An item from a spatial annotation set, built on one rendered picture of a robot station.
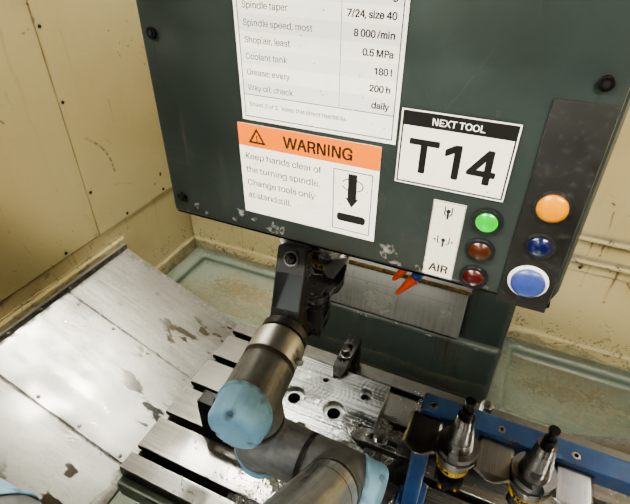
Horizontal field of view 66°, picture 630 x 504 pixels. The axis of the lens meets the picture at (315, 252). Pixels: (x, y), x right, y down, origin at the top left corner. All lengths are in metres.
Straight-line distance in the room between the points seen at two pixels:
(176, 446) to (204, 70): 0.90
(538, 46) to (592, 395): 1.58
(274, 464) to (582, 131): 0.52
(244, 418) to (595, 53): 0.49
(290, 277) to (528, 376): 1.30
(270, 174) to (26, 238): 1.21
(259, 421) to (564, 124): 0.44
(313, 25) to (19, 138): 1.23
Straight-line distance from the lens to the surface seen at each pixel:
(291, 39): 0.46
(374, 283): 1.40
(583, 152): 0.43
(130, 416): 1.59
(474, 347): 1.48
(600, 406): 1.88
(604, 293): 1.78
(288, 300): 0.69
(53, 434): 1.58
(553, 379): 1.89
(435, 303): 1.38
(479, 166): 0.44
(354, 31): 0.44
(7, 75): 1.56
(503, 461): 0.84
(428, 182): 0.46
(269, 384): 0.62
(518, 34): 0.41
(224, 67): 0.51
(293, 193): 0.52
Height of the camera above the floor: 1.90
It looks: 36 degrees down
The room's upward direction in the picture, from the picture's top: straight up
